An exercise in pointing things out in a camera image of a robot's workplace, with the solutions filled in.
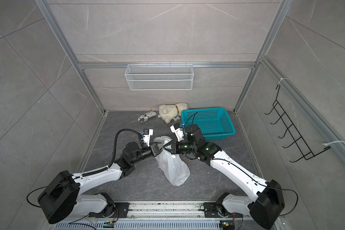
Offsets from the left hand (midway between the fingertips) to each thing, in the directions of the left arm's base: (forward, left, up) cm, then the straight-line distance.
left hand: (169, 142), depth 73 cm
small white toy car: (+37, +19, -20) cm, 46 cm away
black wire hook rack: (+8, -60, +7) cm, 61 cm away
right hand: (-3, +2, +1) cm, 4 cm away
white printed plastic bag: (-10, -1, -7) cm, 12 cm away
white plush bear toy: (+36, +1, -15) cm, 39 cm away
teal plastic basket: (+31, -36, -24) cm, 54 cm away
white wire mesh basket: (+51, +6, +6) cm, 52 cm away
